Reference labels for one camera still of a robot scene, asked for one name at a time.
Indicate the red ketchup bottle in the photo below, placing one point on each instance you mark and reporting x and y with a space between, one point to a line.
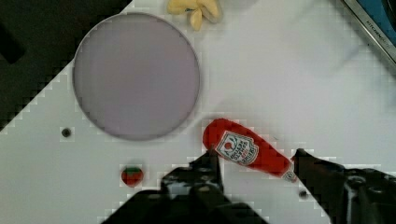
236 143

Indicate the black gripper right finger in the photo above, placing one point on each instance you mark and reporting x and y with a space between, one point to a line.
348 196

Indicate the small red strawberry toy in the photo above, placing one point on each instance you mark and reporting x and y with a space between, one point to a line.
132 176

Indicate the silver toaster oven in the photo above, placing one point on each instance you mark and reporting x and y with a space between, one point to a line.
376 18

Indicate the grey round plate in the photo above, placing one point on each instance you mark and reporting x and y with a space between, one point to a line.
136 76

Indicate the yellow banana bunch toy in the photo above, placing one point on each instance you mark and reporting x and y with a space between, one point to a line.
197 10

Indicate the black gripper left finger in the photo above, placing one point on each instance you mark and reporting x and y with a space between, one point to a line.
200 172

